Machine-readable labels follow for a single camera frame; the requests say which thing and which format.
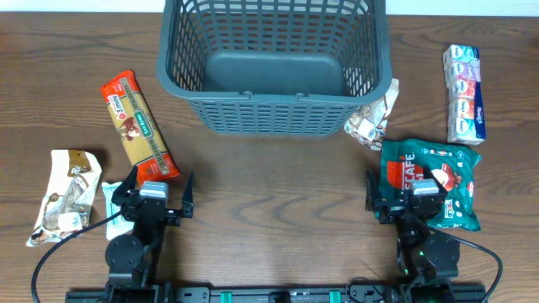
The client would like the grey plastic basket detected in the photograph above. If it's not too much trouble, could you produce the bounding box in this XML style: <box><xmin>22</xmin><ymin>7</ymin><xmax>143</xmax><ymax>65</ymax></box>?
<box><xmin>157</xmin><ymin>0</ymin><xmax>392</xmax><ymax>136</ymax></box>

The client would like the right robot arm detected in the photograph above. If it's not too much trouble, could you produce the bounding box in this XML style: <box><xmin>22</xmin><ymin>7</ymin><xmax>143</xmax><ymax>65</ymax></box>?
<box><xmin>366</xmin><ymin>167</ymin><xmax>460</xmax><ymax>302</ymax></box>

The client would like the white brown snack bag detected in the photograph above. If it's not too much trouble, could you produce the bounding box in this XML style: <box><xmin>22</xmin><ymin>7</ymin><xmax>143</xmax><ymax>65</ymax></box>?
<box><xmin>344</xmin><ymin>78</ymin><xmax>399</xmax><ymax>151</ymax></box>
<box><xmin>26</xmin><ymin>149</ymin><xmax>102</xmax><ymax>247</ymax></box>

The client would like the San Remo spaghetti packet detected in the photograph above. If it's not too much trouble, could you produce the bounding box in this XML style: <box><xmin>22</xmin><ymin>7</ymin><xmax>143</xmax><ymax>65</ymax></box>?
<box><xmin>100</xmin><ymin>70</ymin><xmax>180</xmax><ymax>183</ymax></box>

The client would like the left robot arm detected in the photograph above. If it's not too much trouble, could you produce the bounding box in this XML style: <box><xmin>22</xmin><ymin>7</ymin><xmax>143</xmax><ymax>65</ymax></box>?
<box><xmin>104</xmin><ymin>166</ymin><xmax>194</xmax><ymax>303</ymax></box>

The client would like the Kleenex tissue multipack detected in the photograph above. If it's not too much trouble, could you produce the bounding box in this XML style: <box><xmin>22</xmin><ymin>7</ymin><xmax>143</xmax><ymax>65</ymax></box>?
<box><xmin>442</xmin><ymin>45</ymin><xmax>487</xmax><ymax>146</ymax></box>

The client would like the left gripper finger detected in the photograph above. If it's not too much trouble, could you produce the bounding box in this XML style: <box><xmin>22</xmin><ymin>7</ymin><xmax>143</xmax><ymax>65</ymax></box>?
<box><xmin>180</xmin><ymin>172</ymin><xmax>194</xmax><ymax>218</ymax></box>
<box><xmin>111</xmin><ymin>166</ymin><xmax>138</xmax><ymax>206</ymax></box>

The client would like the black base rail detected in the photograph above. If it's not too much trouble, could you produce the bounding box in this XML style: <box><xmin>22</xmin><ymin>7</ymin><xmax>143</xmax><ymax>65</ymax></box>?
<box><xmin>65</xmin><ymin>284</ymin><xmax>486</xmax><ymax>303</ymax></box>

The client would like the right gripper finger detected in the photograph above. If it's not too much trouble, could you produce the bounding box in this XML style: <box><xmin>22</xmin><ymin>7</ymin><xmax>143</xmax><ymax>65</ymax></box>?
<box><xmin>423</xmin><ymin>165</ymin><xmax>447</xmax><ymax>194</ymax></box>
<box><xmin>365</xmin><ymin>170</ymin><xmax>383</xmax><ymax>210</ymax></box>

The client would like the green Nescafe coffee bag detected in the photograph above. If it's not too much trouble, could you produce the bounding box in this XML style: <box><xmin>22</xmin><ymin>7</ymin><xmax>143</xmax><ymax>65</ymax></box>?
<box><xmin>379</xmin><ymin>139</ymin><xmax>481</xmax><ymax>231</ymax></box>

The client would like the light blue snack bar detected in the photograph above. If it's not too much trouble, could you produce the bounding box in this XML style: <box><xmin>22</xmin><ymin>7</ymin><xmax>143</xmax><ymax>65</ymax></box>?
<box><xmin>101</xmin><ymin>182</ymin><xmax>134</xmax><ymax>241</ymax></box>

